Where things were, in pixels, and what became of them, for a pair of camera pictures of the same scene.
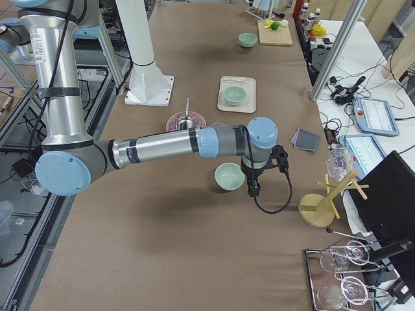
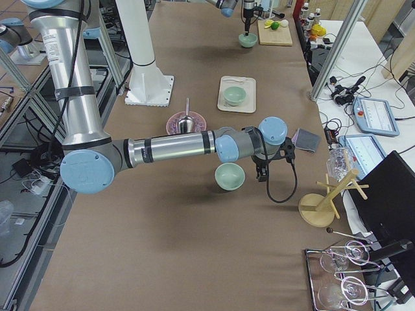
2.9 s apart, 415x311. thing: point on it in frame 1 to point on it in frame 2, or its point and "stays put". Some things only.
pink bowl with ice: [198, 121] stays put
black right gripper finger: [254, 191] to [262, 173]
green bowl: [229, 176] stays put
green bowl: [248, 39] stays put
